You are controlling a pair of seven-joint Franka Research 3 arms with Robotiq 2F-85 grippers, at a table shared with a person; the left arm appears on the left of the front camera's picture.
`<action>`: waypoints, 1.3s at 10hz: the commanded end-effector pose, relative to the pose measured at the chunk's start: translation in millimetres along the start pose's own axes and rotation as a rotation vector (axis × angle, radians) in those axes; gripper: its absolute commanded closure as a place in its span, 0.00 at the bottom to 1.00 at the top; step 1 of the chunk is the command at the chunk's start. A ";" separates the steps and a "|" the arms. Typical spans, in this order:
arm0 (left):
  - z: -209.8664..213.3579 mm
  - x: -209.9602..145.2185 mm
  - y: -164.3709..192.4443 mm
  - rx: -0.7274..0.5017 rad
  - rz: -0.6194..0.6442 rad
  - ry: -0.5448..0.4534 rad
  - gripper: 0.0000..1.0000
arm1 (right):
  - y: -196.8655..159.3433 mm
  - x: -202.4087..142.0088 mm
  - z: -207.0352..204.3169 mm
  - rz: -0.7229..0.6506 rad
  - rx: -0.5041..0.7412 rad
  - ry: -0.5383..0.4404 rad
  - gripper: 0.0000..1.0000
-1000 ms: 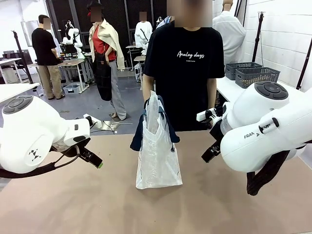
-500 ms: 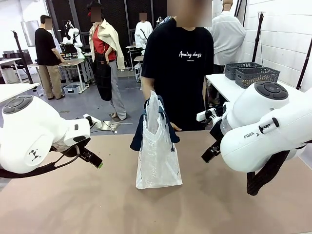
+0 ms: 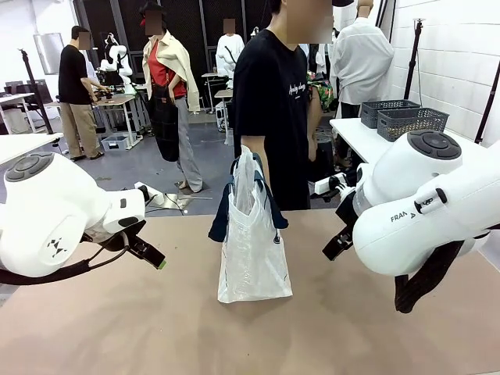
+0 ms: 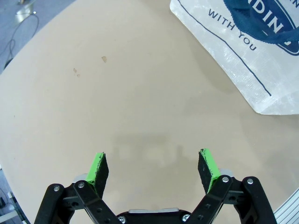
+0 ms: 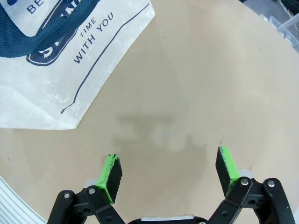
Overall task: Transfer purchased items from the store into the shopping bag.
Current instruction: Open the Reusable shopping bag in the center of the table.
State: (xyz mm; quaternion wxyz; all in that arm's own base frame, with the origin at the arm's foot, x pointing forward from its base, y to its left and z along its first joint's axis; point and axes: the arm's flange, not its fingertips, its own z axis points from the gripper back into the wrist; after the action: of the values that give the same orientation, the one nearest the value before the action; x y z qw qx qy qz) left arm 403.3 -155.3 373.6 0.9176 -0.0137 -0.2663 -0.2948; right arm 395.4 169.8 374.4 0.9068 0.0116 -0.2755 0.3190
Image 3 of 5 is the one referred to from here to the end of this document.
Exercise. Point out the man in black shirt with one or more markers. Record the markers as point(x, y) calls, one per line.
point(74, 86)

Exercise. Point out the floral clothes pile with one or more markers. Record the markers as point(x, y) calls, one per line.
point(324, 93)

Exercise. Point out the black tripod stand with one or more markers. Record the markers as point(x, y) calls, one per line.
point(415, 58)

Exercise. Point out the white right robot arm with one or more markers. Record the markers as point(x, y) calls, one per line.
point(410, 218)

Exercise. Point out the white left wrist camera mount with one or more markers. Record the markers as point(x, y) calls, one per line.
point(154, 197)

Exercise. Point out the metal mannequin base plate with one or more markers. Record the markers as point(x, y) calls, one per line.
point(183, 200)

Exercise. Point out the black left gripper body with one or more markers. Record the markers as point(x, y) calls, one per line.
point(121, 241)

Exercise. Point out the grey floor storage crate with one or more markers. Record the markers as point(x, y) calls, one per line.
point(115, 142)

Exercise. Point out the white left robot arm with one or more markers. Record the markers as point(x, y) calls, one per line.
point(47, 203)

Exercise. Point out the person's left forearm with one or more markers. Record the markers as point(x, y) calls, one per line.
point(315, 111)

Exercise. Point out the black tripod pole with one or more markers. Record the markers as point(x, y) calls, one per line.
point(37, 93)

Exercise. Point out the person in black T-shirt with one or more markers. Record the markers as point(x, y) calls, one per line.
point(273, 97)

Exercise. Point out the white table with leg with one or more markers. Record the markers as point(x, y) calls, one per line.
point(19, 144)

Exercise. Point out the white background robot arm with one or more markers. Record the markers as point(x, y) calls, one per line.
point(119, 58)

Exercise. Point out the black slanted light stand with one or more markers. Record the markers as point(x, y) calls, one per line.
point(488, 105)

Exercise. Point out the mannequin in cream jacket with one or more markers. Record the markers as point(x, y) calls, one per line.
point(168, 78)

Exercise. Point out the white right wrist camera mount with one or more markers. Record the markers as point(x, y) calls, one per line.
point(326, 185)

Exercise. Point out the person's right hand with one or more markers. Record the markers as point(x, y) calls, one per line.
point(256, 150)

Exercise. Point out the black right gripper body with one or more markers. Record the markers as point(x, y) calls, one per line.
point(347, 213)

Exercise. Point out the small background desk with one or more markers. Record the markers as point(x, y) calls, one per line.
point(215, 78)

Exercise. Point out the white side table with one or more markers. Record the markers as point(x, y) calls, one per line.
point(351, 136)

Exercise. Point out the wide grey plastic basket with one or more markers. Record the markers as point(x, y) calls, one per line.
point(410, 124)

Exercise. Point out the grey wall panel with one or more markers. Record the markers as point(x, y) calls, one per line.
point(48, 52)

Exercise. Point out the background work table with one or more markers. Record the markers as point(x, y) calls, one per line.
point(121, 101)

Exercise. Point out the person's right forearm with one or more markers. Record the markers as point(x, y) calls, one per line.
point(253, 140)

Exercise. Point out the person's left hand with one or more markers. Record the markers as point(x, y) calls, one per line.
point(312, 146)

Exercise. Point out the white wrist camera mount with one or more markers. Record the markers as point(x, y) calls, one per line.
point(326, 185)
point(154, 197)

